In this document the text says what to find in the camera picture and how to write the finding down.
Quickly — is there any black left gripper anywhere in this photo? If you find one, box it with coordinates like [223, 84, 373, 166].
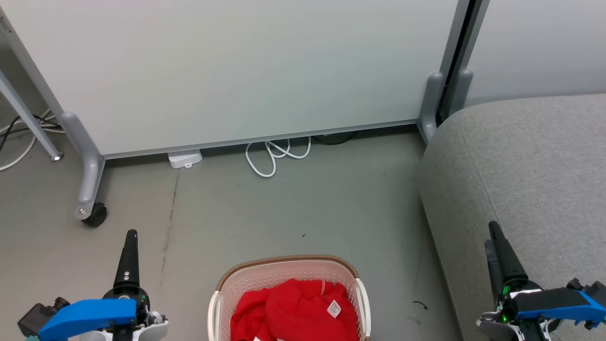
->
[103, 230, 169, 341]

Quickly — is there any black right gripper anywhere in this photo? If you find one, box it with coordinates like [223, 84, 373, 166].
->
[477, 221, 559, 341]

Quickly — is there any red shirt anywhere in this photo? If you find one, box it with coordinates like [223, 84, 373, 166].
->
[231, 278, 359, 341]

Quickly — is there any grey fabric sofa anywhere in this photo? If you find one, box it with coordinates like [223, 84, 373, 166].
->
[418, 94, 606, 341]

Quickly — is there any black caster wheel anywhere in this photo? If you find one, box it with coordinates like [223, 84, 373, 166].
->
[81, 203, 107, 227]

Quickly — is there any grey partition foot with caster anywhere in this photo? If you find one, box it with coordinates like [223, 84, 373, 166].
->
[61, 112, 106, 221]

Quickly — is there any white power adapter box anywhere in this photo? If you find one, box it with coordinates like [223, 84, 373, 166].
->
[168, 150, 203, 169]

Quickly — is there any cream perforated laundry basket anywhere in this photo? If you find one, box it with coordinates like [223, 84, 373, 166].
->
[207, 255, 371, 341]

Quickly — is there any grey slanted table leg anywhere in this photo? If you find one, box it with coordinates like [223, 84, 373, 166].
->
[0, 69, 63, 162]

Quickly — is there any pale grey partition panel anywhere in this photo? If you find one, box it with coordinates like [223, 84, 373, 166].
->
[466, 0, 606, 107]

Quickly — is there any white floor cable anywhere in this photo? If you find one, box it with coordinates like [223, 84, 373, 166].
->
[0, 110, 64, 171]

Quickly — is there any white looped cable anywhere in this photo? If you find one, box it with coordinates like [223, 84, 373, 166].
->
[245, 136, 312, 178]

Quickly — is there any black thin cable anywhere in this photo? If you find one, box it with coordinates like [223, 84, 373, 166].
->
[0, 115, 62, 152]

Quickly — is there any white partition panel grey frame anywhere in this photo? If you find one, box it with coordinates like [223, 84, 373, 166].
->
[0, 0, 469, 159]

